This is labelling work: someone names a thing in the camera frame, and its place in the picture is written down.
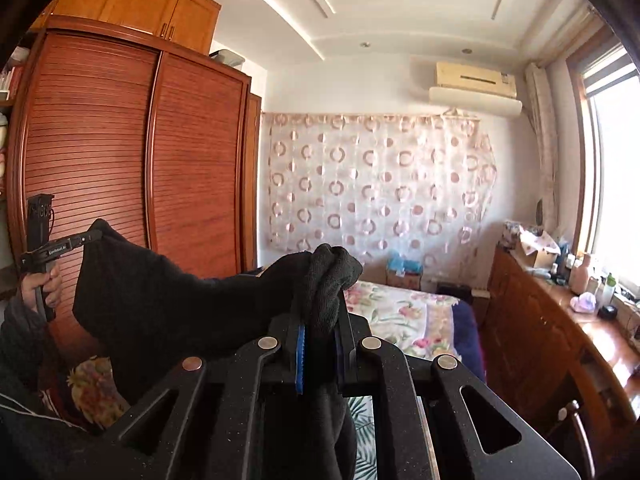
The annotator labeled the pink thermos bottle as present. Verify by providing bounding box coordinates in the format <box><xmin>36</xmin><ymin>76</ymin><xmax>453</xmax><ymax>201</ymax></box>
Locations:
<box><xmin>569</xmin><ymin>253</ymin><xmax>594</xmax><ymax>296</ymax></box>

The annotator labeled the wooden sideboard cabinet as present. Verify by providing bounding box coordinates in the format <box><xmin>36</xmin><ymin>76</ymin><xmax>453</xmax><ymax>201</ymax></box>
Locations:
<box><xmin>479</xmin><ymin>247</ymin><xmax>640</xmax><ymax>443</ymax></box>

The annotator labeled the pale window drape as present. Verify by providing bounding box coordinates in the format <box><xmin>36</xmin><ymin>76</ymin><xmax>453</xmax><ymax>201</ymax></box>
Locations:
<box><xmin>524</xmin><ymin>62</ymin><xmax>562</xmax><ymax>235</ymax></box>

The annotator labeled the floral pillow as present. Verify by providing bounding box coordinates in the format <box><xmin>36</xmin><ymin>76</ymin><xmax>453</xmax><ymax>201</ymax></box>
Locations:
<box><xmin>67</xmin><ymin>355</ymin><xmax>132</xmax><ymax>432</ymax></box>

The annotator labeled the floral quilt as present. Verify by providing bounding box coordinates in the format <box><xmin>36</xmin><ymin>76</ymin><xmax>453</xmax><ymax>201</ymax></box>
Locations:
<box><xmin>344</xmin><ymin>280</ymin><xmax>464</xmax><ymax>362</ymax></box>

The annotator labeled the navy blanket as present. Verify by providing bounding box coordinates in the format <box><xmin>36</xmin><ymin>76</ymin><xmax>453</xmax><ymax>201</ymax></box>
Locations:
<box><xmin>449</xmin><ymin>300</ymin><xmax>489</xmax><ymax>385</ymax></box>

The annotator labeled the white bottle green cap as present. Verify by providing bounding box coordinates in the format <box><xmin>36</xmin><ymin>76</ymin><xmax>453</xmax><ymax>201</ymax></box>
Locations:
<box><xmin>597</xmin><ymin>273</ymin><xmax>617</xmax><ymax>309</ymax></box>

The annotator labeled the open cardboard box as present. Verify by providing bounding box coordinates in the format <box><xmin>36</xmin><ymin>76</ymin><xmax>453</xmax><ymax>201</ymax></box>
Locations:
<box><xmin>517</xmin><ymin>225</ymin><xmax>561</xmax><ymax>269</ymax></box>

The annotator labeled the floral storage box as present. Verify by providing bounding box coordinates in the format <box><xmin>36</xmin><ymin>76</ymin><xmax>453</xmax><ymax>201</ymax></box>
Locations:
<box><xmin>499</xmin><ymin>219</ymin><xmax>524</xmax><ymax>251</ymax></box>

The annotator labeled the person's left forearm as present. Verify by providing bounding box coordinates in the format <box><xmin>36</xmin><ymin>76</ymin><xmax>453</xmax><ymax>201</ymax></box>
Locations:
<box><xmin>0</xmin><ymin>294</ymin><xmax>117</xmax><ymax>480</ymax></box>

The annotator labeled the wooden overhead cupboard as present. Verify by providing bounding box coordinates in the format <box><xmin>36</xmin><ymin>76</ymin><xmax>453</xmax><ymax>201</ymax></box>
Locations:
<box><xmin>40</xmin><ymin>0</ymin><xmax>222</xmax><ymax>56</ymax></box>

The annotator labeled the wooden louvred wardrobe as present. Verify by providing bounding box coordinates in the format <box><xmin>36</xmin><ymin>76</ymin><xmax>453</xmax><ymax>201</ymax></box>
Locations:
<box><xmin>5</xmin><ymin>15</ymin><xmax>264</xmax><ymax>361</ymax></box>

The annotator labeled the leaf-print bedsheet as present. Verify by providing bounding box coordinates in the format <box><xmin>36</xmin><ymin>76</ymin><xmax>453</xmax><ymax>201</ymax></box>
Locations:
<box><xmin>347</xmin><ymin>395</ymin><xmax>377</xmax><ymax>480</ymax></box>

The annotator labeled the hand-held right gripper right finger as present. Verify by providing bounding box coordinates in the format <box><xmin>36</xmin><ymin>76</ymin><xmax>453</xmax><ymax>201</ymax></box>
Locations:
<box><xmin>334</xmin><ymin>310</ymin><xmax>581</xmax><ymax>480</ymax></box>

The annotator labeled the person's left hand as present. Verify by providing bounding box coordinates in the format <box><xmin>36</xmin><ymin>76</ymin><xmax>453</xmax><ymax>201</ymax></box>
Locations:
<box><xmin>20</xmin><ymin>261</ymin><xmax>64</xmax><ymax>309</ymax></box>

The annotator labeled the sheer circle-pattern curtain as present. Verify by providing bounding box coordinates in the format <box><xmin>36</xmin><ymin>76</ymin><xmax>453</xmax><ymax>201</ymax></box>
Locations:
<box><xmin>261</xmin><ymin>111</ymin><xmax>499</xmax><ymax>267</ymax></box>

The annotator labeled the flat black box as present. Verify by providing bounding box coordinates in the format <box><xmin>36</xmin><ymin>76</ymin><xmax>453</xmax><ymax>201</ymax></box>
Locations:
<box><xmin>435</xmin><ymin>282</ymin><xmax>474</xmax><ymax>304</ymax></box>

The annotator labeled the black printed t-shirt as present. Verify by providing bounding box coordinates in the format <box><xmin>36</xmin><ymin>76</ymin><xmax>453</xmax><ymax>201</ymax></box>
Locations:
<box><xmin>72</xmin><ymin>218</ymin><xmax>364</xmax><ymax>480</ymax></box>

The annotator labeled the yellowed wall air conditioner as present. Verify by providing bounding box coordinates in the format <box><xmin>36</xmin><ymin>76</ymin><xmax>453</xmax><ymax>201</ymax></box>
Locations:
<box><xmin>434</xmin><ymin>61</ymin><xmax>519</xmax><ymax>100</ymax></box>

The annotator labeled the wooden-framed window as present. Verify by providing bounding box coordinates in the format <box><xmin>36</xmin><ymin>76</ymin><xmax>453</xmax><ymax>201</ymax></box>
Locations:
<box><xmin>567</xmin><ymin>25</ymin><xmax>640</xmax><ymax>297</ymax></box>

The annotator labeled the small cardboard box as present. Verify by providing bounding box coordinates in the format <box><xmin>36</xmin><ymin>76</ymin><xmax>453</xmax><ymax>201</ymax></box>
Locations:
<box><xmin>385</xmin><ymin>267</ymin><xmax>422</xmax><ymax>291</ymax></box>

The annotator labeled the grey box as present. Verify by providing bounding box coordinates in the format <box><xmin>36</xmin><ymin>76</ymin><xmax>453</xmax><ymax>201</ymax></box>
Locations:
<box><xmin>209</xmin><ymin>48</ymin><xmax>246</xmax><ymax>71</ymax></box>

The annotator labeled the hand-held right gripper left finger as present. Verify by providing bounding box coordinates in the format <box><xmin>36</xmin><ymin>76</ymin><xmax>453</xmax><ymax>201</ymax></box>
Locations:
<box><xmin>70</xmin><ymin>312</ymin><xmax>307</xmax><ymax>480</ymax></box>

